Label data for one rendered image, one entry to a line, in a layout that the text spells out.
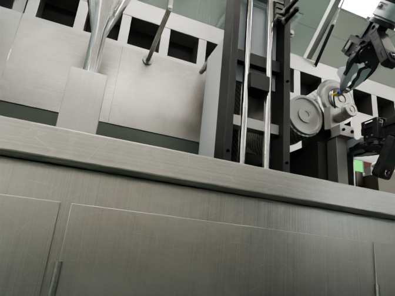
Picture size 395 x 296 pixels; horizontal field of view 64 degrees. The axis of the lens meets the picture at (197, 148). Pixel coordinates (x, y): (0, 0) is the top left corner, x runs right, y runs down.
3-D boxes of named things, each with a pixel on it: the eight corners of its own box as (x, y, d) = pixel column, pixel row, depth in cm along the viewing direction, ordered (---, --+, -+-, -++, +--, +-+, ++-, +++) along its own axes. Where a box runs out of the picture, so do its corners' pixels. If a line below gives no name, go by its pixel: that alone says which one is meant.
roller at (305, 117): (288, 128, 87) (288, 90, 91) (244, 151, 110) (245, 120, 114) (323, 137, 91) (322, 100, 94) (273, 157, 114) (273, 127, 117)
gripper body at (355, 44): (358, 60, 97) (382, 20, 91) (375, 70, 90) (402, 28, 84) (338, 53, 95) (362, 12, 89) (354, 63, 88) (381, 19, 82)
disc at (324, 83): (318, 118, 93) (316, 74, 97) (317, 118, 93) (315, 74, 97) (357, 128, 97) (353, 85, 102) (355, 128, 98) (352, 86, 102)
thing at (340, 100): (332, 107, 93) (331, 84, 95) (327, 109, 95) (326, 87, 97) (352, 112, 95) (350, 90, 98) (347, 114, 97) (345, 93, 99)
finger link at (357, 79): (344, 88, 100) (360, 60, 95) (355, 96, 95) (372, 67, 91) (336, 86, 99) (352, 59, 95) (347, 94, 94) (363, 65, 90)
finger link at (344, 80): (333, 85, 99) (351, 58, 94) (343, 93, 94) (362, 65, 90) (325, 82, 98) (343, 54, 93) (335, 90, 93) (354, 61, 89)
